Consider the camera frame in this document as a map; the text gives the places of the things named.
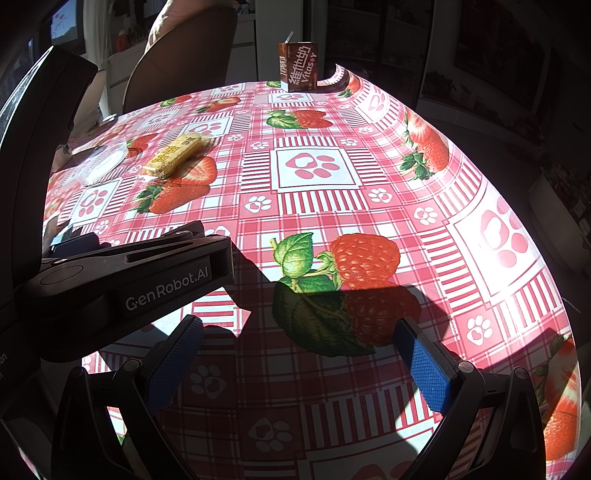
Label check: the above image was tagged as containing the beige chair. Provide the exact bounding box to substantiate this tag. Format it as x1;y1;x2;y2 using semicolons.
122;9;238;114

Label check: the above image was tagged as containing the brown drink carton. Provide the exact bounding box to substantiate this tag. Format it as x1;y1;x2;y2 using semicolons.
278;31;320;92

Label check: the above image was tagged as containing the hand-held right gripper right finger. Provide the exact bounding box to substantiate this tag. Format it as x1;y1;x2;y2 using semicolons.
392;318;548;480

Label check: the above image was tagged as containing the clear plastic lid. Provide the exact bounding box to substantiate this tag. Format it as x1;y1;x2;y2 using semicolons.
76;141;127;185

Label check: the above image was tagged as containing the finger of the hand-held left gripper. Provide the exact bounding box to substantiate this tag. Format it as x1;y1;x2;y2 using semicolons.
41;220;206;259
14;234;236;363

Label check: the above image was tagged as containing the yellow biscuit packet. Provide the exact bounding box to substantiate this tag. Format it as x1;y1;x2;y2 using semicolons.
141;134;208;178

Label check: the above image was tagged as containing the strawberry print tablecloth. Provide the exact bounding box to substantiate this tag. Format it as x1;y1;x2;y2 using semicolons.
44;62;583;480

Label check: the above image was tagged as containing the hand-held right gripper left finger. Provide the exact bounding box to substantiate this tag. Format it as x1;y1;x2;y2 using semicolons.
51;315;205;480

